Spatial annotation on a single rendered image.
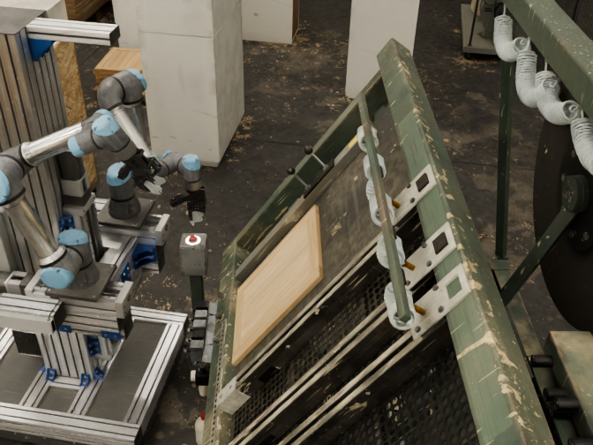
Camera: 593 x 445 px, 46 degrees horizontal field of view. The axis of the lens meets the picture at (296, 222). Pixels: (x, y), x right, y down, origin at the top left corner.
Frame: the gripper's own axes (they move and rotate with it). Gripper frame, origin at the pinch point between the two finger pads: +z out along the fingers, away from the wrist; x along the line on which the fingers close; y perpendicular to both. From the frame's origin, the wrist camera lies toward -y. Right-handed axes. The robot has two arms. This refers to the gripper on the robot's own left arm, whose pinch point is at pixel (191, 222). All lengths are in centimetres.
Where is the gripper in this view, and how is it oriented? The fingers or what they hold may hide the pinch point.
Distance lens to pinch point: 324.3
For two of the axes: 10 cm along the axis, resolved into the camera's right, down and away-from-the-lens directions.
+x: -0.2, -5.9, 8.1
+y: 10.0, 0.0, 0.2
